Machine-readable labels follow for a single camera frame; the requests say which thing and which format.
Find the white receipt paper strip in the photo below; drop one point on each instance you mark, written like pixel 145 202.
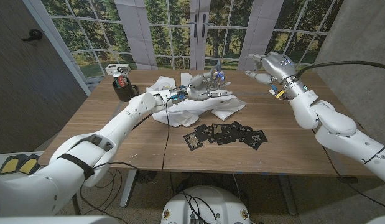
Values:
pixel 204 107

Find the black wall hook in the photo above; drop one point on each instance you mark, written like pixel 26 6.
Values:
pixel 33 35

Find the black playing card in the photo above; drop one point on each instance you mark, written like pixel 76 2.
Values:
pixel 193 141
pixel 240 128
pixel 230 128
pixel 256 140
pixel 225 139
pixel 217 129
pixel 201 132

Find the white table leg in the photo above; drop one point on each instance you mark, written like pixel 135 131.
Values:
pixel 128 188

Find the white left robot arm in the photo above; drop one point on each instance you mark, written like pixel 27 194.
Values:
pixel 139 107

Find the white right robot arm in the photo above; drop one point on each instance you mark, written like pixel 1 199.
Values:
pixel 307 109

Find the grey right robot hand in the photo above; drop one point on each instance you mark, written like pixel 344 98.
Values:
pixel 279 67

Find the white red toothpaste tube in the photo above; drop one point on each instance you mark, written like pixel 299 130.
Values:
pixel 120 81

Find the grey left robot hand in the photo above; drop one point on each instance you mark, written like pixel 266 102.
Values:
pixel 198 90

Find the white power strip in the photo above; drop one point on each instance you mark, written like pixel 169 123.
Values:
pixel 117 68

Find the black ribbed round object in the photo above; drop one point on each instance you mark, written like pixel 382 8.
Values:
pixel 146 176

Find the grey table leg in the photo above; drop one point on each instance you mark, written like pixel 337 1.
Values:
pixel 288 194

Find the printed forest window backdrop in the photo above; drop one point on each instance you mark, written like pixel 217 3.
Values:
pixel 220 40

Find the dark brown mug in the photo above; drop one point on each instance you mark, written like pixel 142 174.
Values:
pixel 125 93

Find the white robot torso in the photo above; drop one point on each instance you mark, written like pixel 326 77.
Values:
pixel 220 202

